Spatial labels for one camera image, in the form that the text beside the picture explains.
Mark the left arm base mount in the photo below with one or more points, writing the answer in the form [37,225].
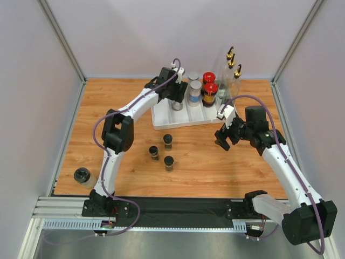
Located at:
[97,206]

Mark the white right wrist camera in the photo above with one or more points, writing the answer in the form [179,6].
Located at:
[226,114]

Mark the small black-cap spice bottle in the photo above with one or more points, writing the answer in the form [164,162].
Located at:
[153,151]

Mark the aluminium frame rail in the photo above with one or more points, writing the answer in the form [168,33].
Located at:
[61,213]

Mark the white-contents jar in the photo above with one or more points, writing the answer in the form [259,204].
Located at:
[192,76]

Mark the black-knob lid glass jar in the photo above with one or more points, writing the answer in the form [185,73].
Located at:
[176,106]

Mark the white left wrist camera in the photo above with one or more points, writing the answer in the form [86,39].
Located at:
[179,70]

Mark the black-lid jar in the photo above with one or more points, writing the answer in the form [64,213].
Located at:
[84,177]

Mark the black base cloth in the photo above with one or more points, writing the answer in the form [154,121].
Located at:
[170,212]

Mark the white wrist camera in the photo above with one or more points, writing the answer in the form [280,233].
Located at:
[179,70]
[226,114]

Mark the red-lid sauce jar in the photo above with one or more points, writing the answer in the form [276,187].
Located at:
[210,91]
[208,77]

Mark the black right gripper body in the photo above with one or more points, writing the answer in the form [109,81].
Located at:
[227,134]

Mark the tall jar white beads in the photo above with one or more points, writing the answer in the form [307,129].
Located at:
[194,93]

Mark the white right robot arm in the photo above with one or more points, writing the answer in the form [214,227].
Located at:
[307,216]

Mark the white divided tray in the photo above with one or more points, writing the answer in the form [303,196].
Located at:
[164,117]

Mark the oil bottle with dark sauce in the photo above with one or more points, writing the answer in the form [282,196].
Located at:
[232,85]

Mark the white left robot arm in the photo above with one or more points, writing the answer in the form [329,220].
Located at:
[114,132]

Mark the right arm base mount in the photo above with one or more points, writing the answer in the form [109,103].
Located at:
[242,209]

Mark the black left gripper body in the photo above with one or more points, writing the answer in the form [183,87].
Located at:
[173,93]

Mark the tall bottle dark contents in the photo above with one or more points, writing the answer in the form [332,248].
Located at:
[223,73]

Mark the clear oil bottle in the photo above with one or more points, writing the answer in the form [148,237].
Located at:
[226,78]

